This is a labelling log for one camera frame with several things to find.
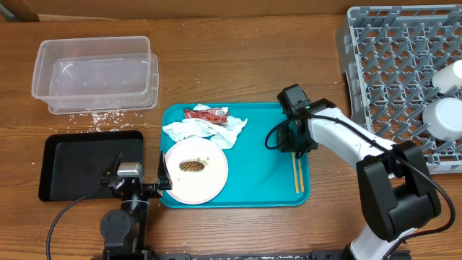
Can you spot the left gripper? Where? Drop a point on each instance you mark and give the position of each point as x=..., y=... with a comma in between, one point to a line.
x=156, y=191

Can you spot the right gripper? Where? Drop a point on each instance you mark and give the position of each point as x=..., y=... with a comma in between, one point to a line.
x=282, y=141

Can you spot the grey dishwasher rack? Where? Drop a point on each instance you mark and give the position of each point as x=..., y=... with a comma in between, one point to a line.
x=389, y=55

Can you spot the wooden chopstick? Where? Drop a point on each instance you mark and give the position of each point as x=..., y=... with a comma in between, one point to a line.
x=294, y=167
x=302, y=187

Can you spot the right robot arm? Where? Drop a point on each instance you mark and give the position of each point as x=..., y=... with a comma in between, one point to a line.
x=396, y=193

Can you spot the brown food scrap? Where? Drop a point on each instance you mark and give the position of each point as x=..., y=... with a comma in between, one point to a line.
x=193, y=165

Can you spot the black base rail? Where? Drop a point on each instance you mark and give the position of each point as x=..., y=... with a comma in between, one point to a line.
x=313, y=255

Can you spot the grey shallow bowl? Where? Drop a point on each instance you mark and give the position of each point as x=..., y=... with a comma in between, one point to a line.
x=444, y=119

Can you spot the white cup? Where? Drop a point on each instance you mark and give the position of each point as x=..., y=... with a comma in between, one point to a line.
x=448, y=78

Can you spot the teal serving tray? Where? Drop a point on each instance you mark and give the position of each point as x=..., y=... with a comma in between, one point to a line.
x=258, y=177

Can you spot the black plastic tray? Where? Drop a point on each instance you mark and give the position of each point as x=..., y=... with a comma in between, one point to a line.
x=73, y=164

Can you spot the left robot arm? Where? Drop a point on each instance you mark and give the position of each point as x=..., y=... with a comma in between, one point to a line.
x=124, y=230

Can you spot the large white plate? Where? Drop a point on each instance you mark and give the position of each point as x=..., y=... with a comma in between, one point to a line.
x=194, y=188

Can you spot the crumpled white tissue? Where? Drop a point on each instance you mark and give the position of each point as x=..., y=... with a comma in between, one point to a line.
x=224, y=135

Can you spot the clear plastic bin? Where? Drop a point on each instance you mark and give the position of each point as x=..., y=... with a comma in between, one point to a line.
x=80, y=75

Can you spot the red snack wrapper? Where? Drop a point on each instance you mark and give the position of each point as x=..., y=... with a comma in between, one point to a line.
x=211, y=115

